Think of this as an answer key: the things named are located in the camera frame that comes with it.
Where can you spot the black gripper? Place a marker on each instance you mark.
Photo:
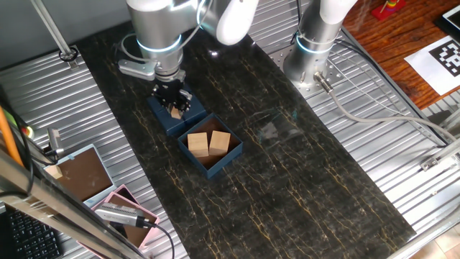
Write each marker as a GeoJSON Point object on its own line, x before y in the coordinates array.
{"type": "Point", "coordinates": [170, 91]}

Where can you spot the small wooden cube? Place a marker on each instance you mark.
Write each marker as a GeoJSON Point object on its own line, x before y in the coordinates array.
{"type": "Point", "coordinates": [176, 113]}

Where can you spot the large wooden block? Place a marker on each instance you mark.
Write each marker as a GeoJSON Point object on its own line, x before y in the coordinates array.
{"type": "Point", "coordinates": [220, 142]}
{"type": "Point", "coordinates": [197, 145]}

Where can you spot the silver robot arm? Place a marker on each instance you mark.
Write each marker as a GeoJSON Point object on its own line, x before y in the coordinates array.
{"type": "Point", "coordinates": [158, 25]}

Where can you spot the dark blue ribboned box lid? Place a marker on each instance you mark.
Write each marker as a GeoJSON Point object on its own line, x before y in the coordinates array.
{"type": "Point", "coordinates": [161, 120]}

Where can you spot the dark blue open gift box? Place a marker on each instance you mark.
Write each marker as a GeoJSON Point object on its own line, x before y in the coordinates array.
{"type": "Point", "coordinates": [226, 160]}

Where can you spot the pink gift box base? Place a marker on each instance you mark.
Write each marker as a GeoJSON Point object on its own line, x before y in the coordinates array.
{"type": "Point", "coordinates": [125, 194]}

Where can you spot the light blue open box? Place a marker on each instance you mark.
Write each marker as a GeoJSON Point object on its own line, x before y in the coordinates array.
{"type": "Point", "coordinates": [82, 176]}

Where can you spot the grey sensor device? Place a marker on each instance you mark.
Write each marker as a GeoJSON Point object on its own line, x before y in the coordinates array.
{"type": "Point", "coordinates": [54, 140]}

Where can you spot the black gold marble mat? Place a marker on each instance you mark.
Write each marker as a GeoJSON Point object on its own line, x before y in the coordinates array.
{"type": "Point", "coordinates": [287, 180]}

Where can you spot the tiny wooden piece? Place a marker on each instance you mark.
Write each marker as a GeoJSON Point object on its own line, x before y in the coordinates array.
{"type": "Point", "coordinates": [54, 172]}

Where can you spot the metal stand pole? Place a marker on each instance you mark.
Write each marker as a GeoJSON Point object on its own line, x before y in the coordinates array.
{"type": "Point", "coordinates": [50, 27]}

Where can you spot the orange tube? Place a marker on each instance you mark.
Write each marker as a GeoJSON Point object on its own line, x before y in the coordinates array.
{"type": "Point", "coordinates": [7, 136]}

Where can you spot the black keyboard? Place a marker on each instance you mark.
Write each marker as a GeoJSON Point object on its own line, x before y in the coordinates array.
{"type": "Point", "coordinates": [32, 237]}

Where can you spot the brown wooden desk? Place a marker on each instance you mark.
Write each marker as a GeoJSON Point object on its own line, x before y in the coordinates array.
{"type": "Point", "coordinates": [395, 43]}

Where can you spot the red stacking toy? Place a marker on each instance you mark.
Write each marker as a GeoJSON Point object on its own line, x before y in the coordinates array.
{"type": "Point", "coordinates": [388, 9]}

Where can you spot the printed marker paper sheet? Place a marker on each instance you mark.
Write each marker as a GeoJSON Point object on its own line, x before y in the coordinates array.
{"type": "Point", "coordinates": [420, 68]}

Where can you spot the aluminium profile bar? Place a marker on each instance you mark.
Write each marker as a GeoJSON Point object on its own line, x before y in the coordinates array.
{"type": "Point", "coordinates": [436, 158]}

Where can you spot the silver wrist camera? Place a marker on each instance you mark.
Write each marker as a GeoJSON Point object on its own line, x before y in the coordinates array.
{"type": "Point", "coordinates": [138, 69]}

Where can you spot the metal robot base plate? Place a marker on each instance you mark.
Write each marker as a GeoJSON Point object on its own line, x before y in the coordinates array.
{"type": "Point", "coordinates": [336, 77]}

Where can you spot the aluminium frame beam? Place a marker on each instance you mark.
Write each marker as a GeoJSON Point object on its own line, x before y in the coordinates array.
{"type": "Point", "coordinates": [54, 212]}

